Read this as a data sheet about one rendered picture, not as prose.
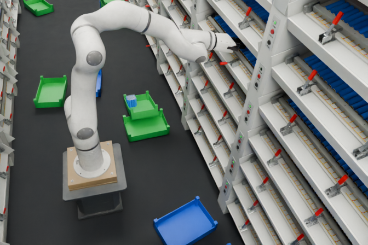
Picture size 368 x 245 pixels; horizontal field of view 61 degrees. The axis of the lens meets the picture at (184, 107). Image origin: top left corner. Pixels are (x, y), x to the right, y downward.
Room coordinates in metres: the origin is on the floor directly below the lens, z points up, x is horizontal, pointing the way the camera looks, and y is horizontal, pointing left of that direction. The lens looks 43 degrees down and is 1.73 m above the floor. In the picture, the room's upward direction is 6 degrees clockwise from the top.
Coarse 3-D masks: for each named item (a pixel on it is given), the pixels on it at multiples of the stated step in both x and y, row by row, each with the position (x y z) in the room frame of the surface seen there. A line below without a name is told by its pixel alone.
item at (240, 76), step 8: (200, 16) 1.60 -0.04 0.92; (208, 16) 1.60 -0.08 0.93; (200, 24) 1.57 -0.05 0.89; (208, 24) 1.56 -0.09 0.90; (224, 56) 1.28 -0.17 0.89; (232, 56) 1.27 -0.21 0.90; (240, 64) 1.21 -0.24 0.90; (232, 72) 1.18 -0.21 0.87; (240, 72) 1.16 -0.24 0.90; (240, 80) 1.11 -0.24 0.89; (248, 80) 1.10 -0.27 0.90; (248, 88) 1.04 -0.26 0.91
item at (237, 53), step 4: (212, 20) 1.55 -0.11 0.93; (212, 24) 1.53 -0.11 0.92; (216, 24) 1.51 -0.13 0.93; (216, 28) 1.48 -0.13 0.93; (220, 28) 1.47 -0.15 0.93; (220, 32) 1.44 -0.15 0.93; (232, 52) 1.29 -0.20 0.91; (236, 52) 1.27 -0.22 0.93; (240, 56) 1.24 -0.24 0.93; (240, 60) 1.22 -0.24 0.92; (244, 60) 1.21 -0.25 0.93; (244, 64) 1.19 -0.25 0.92; (248, 64) 1.18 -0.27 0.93; (248, 68) 1.15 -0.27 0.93; (252, 68) 1.15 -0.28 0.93; (252, 72) 1.12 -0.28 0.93; (248, 76) 1.12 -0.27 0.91
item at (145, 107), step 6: (138, 96) 1.88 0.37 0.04; (144, 96) 1.89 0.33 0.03; (150, 96) 1.85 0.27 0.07; (138, 102) 1.83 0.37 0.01; (144, 102) 1.84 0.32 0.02; (150, 102) 1.84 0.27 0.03; (126, 108) 1.73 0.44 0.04; (132, 108) 1.73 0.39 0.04; (138, 108) 1.73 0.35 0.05; (144, 108) 1.73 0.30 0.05; (150, 108) 1.73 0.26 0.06; (156, 108) 1.65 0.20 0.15; (132, 114) 1.57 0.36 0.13; (138, 114) 1.59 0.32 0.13; (144, 114) 1.60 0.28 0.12; (150, 114) 1.62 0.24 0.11; (156, 114) 1.63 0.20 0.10
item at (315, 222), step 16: (256, 128) 0.96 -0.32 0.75; (256, 144) 0.91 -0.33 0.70; (272, 144) 0.90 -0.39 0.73; (272, 160) 0.81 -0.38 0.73; (288, 160) 0.81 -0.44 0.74; (272, 176) 0.76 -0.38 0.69; (288, 176) 0.75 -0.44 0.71; (288, 192) 0.68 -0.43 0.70; (304, 192) 0.68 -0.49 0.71; (304, 208) 0.62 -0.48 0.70; (320, 208) 0.58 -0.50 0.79; (304, 224) 0.56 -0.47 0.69; (320, 224) 0.56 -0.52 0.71; (336, 224) 0.55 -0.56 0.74; (320, 240) 0.51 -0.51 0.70; (336, 240) 0.51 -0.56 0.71
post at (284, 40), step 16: (272, 16) 1.02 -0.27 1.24; (288, 32) 0.96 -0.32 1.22; (272, 48) 0.97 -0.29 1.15; (288, 48) 0.97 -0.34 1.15; (256, 64) 1.03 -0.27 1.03; (272, 80) 0.96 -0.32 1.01; (256, 96) 0.98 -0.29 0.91; (256, 112) 0.95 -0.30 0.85; (240, 128) 1.02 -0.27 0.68; (224, 176) 1.04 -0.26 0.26; (240, 176) 0.96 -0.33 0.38; (224, 208) 0.96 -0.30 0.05
